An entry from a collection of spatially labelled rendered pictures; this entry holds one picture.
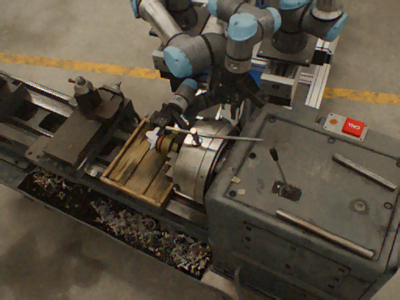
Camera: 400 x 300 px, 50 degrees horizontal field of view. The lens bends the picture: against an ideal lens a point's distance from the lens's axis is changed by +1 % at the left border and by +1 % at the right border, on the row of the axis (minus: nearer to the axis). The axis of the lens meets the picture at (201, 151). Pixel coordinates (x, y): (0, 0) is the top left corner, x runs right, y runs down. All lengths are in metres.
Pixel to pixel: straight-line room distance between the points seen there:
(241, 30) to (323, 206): 0.57
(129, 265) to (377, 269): 1.66
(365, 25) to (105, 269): 2.75
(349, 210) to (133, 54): 2.63
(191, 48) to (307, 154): 0.53
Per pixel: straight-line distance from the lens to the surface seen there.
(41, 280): 2.76
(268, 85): 1.81
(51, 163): 1.93
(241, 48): 1.18
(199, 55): 1.49
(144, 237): 2.01
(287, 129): 1.46
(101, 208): 2.18
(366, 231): 1.32
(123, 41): 3.75
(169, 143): 1.60
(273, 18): 1.27
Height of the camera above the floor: 2.42
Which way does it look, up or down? 57 degrees down
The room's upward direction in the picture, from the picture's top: 7 degrees counter-clockwise
